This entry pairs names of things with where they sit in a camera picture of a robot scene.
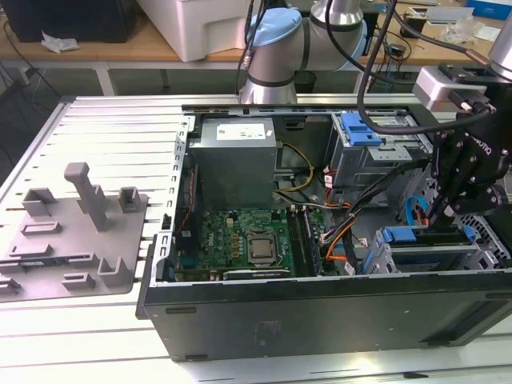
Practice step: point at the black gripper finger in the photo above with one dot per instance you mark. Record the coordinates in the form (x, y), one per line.
(448, 160)
(480, 200)

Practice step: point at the hard disk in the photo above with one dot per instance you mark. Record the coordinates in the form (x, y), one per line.
(400, 234)

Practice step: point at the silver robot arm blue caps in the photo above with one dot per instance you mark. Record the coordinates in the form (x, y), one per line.
(276, 56)

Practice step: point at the silver disk bay cage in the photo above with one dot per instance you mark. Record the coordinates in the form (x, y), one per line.
(432, 251)

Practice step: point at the silver optical drive cage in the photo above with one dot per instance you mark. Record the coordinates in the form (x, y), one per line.
(360, 168)

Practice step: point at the blue drive cage latch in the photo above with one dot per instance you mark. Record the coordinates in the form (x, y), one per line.
(360, 130)

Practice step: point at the white card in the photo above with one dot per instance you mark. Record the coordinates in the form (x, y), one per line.
(488, 33)

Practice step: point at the crumpled clear plastic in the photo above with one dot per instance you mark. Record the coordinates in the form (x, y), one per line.
(460, 34)

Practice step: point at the small black box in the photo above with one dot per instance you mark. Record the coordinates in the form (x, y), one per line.
(414, 28)

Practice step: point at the blue cardboard box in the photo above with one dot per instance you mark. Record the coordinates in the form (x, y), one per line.
(492, 9)

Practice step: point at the flat white box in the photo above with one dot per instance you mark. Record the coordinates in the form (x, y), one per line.
(448, 15)

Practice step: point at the installed RAM stick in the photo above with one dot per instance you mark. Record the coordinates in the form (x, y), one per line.
(312, 244)

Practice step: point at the black waste bin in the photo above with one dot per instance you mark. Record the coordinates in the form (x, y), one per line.
(306, 82)

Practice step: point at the black RAM slot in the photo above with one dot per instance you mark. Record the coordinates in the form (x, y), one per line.
(301, 240)
(293, 236)

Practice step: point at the black PC case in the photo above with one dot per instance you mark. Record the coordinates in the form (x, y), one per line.
(320, 320)

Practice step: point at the silver CPU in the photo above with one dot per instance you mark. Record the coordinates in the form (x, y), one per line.
(262, 248)

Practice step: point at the grey power supply unit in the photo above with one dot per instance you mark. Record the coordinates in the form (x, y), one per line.
(232, 172)

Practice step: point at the black expansion card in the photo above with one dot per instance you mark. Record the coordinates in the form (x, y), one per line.
(256, 274)

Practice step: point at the green motherboard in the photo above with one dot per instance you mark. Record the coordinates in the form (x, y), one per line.
(224, 240)

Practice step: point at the white printer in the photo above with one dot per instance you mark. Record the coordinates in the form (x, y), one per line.
(192, 28)

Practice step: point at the grey parts rack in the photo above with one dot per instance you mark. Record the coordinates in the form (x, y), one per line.
(76, 248)

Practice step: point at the large black box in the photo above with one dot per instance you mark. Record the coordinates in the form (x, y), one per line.
(72, 20)

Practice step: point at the crumpled white paper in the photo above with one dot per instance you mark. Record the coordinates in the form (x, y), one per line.
(60, 42)

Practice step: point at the spare RAM stick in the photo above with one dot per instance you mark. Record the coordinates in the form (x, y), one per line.
(42, 264)

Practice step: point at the CPU socket with metal frame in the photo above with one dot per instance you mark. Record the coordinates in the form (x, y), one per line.
(246, 248)

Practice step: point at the wooden desk white frame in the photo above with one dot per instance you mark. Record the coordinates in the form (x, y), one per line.
(100, 52)

